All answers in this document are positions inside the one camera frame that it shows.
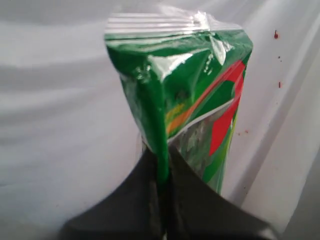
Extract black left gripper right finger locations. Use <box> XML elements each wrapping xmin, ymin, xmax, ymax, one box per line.
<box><xmin>167</xmin><ymin>147</ymin><xmax>277</xmax><ymax>240</ymax></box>

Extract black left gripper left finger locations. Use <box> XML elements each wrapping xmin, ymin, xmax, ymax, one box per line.
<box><xmin>59</xmin><ymin>149</ymin><xmax>164</xmax><ymax>240</ymax></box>

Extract green seaweed package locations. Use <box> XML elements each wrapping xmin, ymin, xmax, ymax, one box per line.
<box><xmin>104</xmin><ymin>4</ymin><xmax>253</xmax><ymax>192</ymax></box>

